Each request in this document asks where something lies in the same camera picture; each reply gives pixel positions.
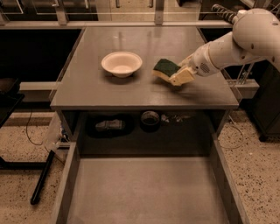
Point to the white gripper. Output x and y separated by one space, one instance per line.
199 64

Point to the green yellow sponge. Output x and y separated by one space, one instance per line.
164 69

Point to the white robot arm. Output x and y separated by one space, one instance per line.
255 37

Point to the grey counter cabinet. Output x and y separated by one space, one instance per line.
88 92

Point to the grey open drawer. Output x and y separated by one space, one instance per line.
147 190

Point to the crumpled foil scraps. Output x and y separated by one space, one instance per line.
174 118

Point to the dark round can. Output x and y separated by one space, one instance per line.
149 121

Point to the white paper bowl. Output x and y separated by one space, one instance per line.
121 64

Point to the grey bottle lying down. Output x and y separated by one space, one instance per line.
110 125

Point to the black chair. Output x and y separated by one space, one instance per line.
9 97

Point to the black table leg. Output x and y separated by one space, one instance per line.
35 197

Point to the black white ribbed handle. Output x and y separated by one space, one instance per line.
228 15

